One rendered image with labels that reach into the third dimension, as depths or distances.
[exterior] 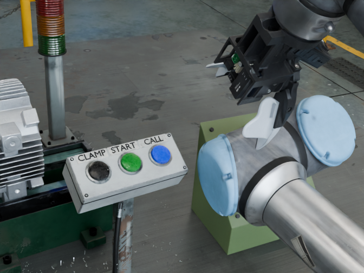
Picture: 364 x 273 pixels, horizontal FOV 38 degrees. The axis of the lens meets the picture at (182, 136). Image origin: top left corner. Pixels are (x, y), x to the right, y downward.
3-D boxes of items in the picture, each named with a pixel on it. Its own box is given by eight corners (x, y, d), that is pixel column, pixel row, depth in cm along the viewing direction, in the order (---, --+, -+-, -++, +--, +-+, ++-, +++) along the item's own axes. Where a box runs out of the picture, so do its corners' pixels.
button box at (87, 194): (77, 215, 75) (83, 200, 70) (60, 172, 77) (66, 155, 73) (179, 184, 83) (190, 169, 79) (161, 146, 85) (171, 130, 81)
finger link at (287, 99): (257, 118, 73) (267, 60, 68) (267, 116, 73) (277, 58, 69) (279, 134, 69) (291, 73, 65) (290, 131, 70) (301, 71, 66)
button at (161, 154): (153, 169, 78) (156, 164, 76) (145, 152, 79) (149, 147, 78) (170, 164, 79) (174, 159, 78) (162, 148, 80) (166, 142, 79)
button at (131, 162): (123, 177, 75) (126, 172, 74) (115, 160, 77) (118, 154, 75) (141, 173, 77) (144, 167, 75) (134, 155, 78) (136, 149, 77)
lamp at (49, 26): (42, 38, 113) (41, 18, 111) (33, 29, 117) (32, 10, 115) (69, 35, 116) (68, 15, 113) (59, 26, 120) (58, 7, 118)
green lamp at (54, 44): (44, 58, 115) (42, 38, 113) (34, 48, 119) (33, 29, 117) (69, 54, 118) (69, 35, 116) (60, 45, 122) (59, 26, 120)
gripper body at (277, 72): (210, 63, 69) (249, -2, 59) (260, 54, 73) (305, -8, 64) (236, 110, 66) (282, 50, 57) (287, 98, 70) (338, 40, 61)
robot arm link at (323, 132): (327, 167, 95) (378, 146, 83) (271, 194, 89) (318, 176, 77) (298, 108, 97) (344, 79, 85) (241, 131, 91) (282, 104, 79)
